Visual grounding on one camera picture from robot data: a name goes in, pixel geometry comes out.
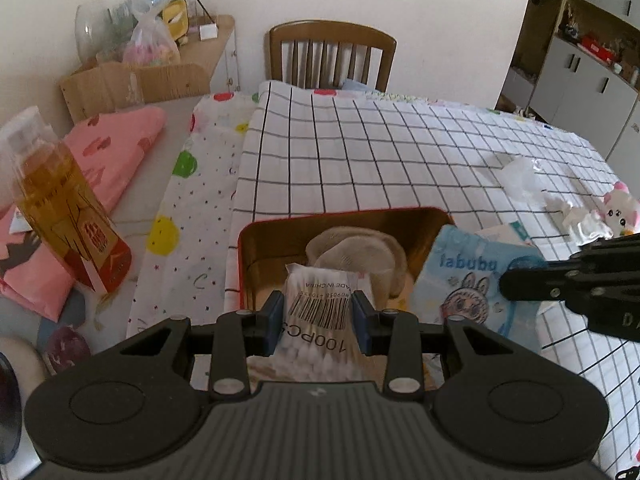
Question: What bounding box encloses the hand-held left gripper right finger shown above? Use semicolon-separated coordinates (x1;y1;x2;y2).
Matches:
351;290;523;401

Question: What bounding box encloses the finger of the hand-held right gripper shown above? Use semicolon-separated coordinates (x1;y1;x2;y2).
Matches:
499;259;582;304

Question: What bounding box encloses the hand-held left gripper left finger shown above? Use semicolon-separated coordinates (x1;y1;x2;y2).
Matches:
117;290;286;402

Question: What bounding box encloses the cotton swab pack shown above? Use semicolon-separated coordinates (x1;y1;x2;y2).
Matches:
272;262;373;383

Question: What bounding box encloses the blue printed tissue packet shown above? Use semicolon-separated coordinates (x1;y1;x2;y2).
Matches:
410;225;548;353

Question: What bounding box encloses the beige round pad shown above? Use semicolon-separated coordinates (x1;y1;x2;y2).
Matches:
305;227;408;306

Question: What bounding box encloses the golden tin box red rim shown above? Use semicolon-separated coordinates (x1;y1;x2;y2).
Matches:
237;206;456;391

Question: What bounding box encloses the white pink plush toy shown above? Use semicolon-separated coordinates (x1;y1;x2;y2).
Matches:
600;180;640;238

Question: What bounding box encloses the clear crumpled plastic bag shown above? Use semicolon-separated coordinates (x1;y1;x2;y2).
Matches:
492;157;546;196

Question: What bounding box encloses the black white checked cloth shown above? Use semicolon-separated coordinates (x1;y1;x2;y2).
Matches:
225;80;640;480

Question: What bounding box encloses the dark purple packet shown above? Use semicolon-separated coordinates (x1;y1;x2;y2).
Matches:
45;325;91;373

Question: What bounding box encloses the light blue cloth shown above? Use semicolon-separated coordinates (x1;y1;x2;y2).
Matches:
342;77;381;93

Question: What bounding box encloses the pink printed cloth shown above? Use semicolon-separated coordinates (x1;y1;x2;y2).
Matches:
0;106;168;322

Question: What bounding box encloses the amber tea bottle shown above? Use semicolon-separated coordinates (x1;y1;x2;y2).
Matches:
0;106;133;295

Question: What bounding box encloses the white round object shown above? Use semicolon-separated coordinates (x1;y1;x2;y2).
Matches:
0;335;48;466

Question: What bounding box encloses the wooden side cabinet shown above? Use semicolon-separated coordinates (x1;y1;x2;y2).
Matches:
180;14;241;96

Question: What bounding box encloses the cardboard box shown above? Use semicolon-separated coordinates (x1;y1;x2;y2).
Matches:
60;62;211;123

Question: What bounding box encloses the wooden chair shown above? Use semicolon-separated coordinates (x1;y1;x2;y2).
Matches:
268;20;398;92

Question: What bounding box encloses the plastic bag with pink contents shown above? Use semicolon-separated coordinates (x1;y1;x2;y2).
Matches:
122;10;181;66

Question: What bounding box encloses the yellow tissue box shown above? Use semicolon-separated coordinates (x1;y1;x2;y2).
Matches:
162;0;191;41

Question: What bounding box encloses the clear glass jar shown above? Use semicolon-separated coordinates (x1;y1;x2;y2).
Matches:
75;0;136;63

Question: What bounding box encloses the grey wooden wall cabinet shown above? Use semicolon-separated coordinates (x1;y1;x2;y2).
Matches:
495;0;640;161

